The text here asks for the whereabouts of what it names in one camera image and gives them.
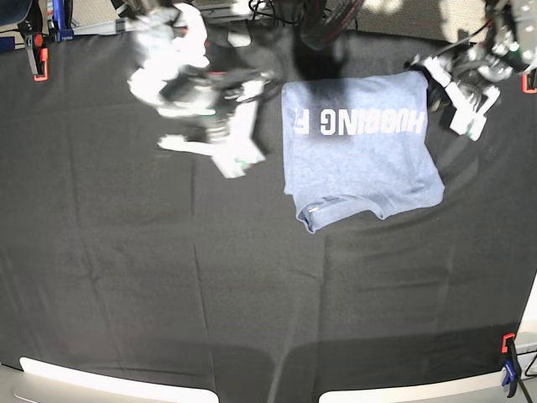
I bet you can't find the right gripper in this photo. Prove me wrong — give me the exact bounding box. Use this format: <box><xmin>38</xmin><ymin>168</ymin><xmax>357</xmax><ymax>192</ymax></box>
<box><xmin>157</xmin><ymin>67</ymin><xmax>279</xmax><ymax>156</ymax></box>

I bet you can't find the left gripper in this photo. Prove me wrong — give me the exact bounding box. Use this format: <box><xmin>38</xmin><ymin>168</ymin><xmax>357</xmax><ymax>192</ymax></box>
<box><xmin>405</xmin><ymin>45</ymin><xmax>514</xmax><ymax>126</ymax></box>

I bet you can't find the light blue t-shirt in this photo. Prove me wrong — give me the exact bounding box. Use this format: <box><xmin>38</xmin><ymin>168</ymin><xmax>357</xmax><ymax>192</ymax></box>
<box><xmin>281</xmin><ymin>71</ymin><xmax>445</xmax><ymax>233</ymax></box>

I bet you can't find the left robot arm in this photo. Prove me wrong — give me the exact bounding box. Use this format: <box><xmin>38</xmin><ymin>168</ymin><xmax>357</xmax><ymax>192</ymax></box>
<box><xmin>405</xmin><ymin>1</ymin><xmax>536</xmax><ymax>139</ymax></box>

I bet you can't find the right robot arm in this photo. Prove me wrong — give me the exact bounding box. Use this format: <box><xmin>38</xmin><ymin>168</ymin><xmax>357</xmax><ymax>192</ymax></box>
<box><xmin>128</xmin><ymin>1</ymin><xmax>275</xmax><ymax>164</ymax></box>

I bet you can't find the orange black clamp far right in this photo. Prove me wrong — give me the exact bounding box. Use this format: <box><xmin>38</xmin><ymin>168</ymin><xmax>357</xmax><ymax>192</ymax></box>
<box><xmin>522</xmin><ymin>70</ymin><xmax>537</xmax><ymax>94</ymax></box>

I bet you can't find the orange black clamp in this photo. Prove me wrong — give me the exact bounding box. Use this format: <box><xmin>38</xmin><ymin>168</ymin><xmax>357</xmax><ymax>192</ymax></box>
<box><xmin>522</xmin><ymin>70</ymin><xmax>537</xmax><ymax>94</ymax></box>
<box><xmin>24</xmin><ymin>34</ymin><xmax>49</xmax><ymax>81</ymax></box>

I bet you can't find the orange black clamp far left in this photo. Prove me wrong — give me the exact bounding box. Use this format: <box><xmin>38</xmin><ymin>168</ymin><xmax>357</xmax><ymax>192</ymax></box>
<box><xmin>24</xmin><ymin>34</ymin><xmax>49</xmax><ymax>81</ymax></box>

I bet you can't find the blue clamp far left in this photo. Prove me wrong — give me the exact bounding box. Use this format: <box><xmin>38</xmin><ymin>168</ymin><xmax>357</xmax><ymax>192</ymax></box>
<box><xmin>47</xmin><ymin>0</ymin><xmax>74</xmax><ymax>42</ymax></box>

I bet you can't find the orange blue clamp near right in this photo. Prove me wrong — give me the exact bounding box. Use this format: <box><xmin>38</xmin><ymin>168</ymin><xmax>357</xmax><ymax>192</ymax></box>
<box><xmin>502</xmin><ymin>332</ymin><xmax>521</xmax><ymax>398</ymax></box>

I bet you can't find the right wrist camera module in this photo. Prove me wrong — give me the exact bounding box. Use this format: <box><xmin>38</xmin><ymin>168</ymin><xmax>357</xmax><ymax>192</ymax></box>
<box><xmin>211</xmin><ymin>139</ymin><xmax>265</xmax><ymax>179</ymax></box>

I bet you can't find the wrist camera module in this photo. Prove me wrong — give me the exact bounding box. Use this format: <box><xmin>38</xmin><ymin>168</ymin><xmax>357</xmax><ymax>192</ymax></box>
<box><xmin>447</xmin><ymin>87</ymin><xmax>499</xmax><ymax>141</ymax></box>
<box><xmin>211</xmin><ymin>139</ymin><xmax>265</xmax><ymax>179</ymax></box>

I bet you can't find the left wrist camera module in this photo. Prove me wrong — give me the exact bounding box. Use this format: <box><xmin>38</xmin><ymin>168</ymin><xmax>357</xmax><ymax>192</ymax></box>
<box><xmin>447</xmin><ymin>87</ymin><xmax>499</xmax><ymax>141</ymax></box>

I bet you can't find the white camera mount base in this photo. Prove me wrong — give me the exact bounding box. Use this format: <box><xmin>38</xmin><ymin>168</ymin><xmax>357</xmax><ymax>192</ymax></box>
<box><xmin>227</xmin><ymin>20</ymin><xmax>252</xmax><ymax>48</ymax></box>

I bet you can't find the aluminium frame rail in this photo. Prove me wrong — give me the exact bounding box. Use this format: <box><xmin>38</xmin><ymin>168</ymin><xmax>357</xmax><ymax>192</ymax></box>
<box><xmin>72</xmin><ymin>18</ymin><xmax>137</xmax><ymax>36</ymax></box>

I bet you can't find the red black cable bundle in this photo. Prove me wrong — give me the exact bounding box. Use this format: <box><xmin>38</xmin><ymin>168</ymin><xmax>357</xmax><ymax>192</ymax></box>
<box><xmin>300</xmin><ymin>0</ymin><xmax>367</xmax><ymax>51</ymax></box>

